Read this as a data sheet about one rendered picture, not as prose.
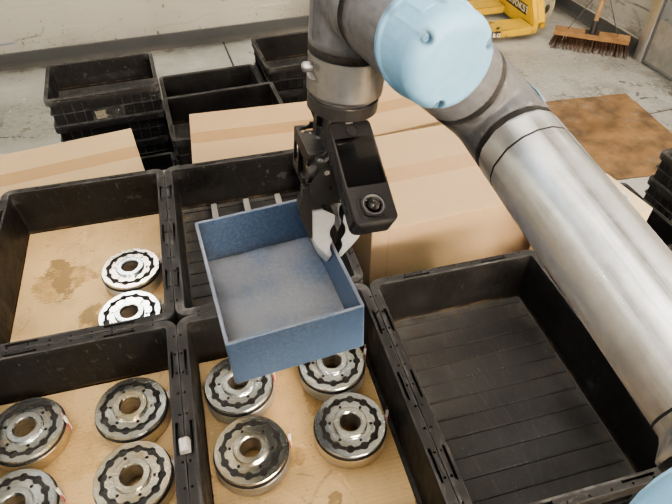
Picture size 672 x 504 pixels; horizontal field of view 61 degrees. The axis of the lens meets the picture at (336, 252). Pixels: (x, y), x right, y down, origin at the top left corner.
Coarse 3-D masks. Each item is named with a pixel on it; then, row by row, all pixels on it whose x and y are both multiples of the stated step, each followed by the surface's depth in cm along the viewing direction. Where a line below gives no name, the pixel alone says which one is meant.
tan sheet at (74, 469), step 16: (112, 384) 88; (160, 384) 88; (64, 400) 86; (80, 400) 86; (96, 400) 86; (80, 416) 84; (80, 432) 83; (96, 432) 83; (80, 448) 81; (96, 448) 81; (112, 448) 81; (64, 464) 79; (80, 464) 79; (96, 464) 79; (64, 480) 77; (80, 480) 77; (80, 496) 76
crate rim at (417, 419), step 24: (360, 288) 90; (216, 312) 86; (384, 336) 83; (192, 384) 77; (408, 384) 77; (192, 408) 74; (408, 408) 74; (192, 432) 73; (192, 456) 69; (432, 456) 71; (192, 480) 67
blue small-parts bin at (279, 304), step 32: (224, 224) 72; (256, 224) 73; (288, 224) 75; (224, 256) 75; (256, 256) 75; (288, 256) 75; (224, 288) 71; (256, 288) 71; (288, 288) 71; (320, 288) 71; (352, 288) 62; (224, 320) 67; (256, 320) 67; (288, 320) 67; (320, 320) 59; (352, 320) 61; (256, 352) 59; (288, 352) 61; (320, 352) 63
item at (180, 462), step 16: (96, 336) 83; (112, 336) 83; (128, 336) 83; (176, 336) 83; (0, 352) 81; (16, 352) 81; (32, 352) 81; (48, 352) 81; (176, 352) 81; (176, 368) 79; (176, 384) 77; (176, 400) 75; (176, 416) 73; (176, 432) 73; (176, 448) 70; (176, 464) 69; (176, 480) 67; (176, 496) 66
